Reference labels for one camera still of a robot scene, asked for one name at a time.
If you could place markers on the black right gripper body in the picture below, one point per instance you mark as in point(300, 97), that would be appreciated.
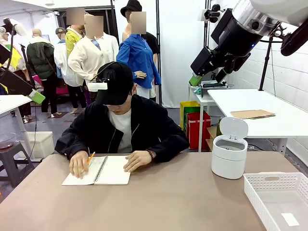
point(240, 38)

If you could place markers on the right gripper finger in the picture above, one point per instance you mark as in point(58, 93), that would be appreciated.
point(204, 61)
point(221, 75)

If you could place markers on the yellow pencil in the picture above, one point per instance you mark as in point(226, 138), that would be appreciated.
point(92, 156)

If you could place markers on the white spiral notebook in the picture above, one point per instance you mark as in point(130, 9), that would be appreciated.
point(113, 170)

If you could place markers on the person right forearm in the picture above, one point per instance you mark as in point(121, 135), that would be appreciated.
point(65, 146)

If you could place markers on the person left forearm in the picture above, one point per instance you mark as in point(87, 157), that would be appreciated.
point(168, 149)

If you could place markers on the person right hand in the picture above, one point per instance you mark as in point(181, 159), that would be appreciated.
point(79, 164)

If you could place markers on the person left hand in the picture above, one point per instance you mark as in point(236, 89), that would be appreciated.
point(139, 158)

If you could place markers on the grey box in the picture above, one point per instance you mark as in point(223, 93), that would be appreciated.
point(212, 76)

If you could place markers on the black teal bundle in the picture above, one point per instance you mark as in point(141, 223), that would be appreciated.
point(214, 83)

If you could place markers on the colourful clothes mannequin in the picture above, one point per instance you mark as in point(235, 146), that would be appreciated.
point(19, 61)

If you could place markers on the white table with leg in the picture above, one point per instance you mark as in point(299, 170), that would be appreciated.
point(9, 101)

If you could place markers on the slim black tripod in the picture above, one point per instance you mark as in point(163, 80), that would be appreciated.
point(24, 55)

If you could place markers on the pink bag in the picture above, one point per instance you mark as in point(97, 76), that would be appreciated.
point(36, 79)

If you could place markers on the grey metal tray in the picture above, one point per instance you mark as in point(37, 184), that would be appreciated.
point(204, 92)

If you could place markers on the white backdrop sheet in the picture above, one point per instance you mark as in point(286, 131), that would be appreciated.
point(180, 48)

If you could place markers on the black vertical stand pole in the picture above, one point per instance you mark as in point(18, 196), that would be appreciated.
point(157, 48)
point(206, 33)

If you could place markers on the teal cloth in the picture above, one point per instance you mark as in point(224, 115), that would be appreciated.
point(197, 91)

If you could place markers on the small white side table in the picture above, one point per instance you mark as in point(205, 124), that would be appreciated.
point(203, 100)

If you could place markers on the green puffer jacket mannequin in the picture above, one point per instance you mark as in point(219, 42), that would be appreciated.
point(39, 57)

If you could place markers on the black tripod stand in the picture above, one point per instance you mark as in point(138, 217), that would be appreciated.
point(264, 69)

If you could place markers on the yellow green bag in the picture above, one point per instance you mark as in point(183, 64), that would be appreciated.
point(190, 107)

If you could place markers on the magenta box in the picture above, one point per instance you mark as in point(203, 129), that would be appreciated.
point(61, 91)

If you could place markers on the brown cardboard sheet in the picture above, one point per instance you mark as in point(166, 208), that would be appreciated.
point(252, 113)

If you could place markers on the large white table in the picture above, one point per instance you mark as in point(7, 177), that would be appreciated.
point(264, 103)

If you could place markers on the green bottle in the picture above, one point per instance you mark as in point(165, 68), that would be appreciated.
point(218, 127)

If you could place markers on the grey cap mannequin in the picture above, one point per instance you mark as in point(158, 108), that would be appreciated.
point(61, 55)

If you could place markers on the black tee mannequin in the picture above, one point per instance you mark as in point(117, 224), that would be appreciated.
point(152, 42)

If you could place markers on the red bag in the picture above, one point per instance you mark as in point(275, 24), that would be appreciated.
point(198, 130)

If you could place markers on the glass bowl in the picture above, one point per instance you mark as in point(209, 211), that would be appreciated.
point(6, 142)

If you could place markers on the wooden shelf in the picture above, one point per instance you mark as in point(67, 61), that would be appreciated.
point(210, 139)

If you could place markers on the yellow jacket mannequin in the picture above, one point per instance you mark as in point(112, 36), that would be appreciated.
point(71, 39)

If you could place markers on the white storage box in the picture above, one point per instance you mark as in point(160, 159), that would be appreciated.
point(43, 144)

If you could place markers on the blue shirt mannequin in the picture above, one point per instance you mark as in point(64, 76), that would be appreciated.
point(134, 53)

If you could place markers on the grey plastic stool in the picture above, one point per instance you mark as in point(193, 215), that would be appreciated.
point(12, 154)

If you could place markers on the white shirt mannequin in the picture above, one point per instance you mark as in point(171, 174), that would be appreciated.
point(89, 55)

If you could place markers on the person head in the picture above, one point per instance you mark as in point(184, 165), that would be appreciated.
point(131, 96)

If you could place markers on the white lidded trash bin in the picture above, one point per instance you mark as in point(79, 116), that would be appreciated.
point(228, 163)

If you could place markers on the black baseball cap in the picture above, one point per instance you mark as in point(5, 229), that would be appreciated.
point(118, 84)

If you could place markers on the black bucket hat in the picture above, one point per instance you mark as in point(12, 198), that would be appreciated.
point(131, 6)

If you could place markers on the person torso black jacket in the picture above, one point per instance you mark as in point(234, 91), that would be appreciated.
point(96, 127)

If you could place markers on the white t-shirt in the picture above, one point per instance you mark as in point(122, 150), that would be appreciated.
point(122, 130)

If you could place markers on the white perforated plastic basket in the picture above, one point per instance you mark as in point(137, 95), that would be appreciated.
point(255, 192)

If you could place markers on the white label sticker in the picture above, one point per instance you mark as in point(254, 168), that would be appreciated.
point(290, 219)

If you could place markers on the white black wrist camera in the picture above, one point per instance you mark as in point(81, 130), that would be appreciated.
point(211, 13)

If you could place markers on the white black head camera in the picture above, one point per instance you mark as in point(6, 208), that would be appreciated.
point(97, 86)

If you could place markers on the black slanted frame pole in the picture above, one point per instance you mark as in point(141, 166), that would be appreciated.
point(114, 21)

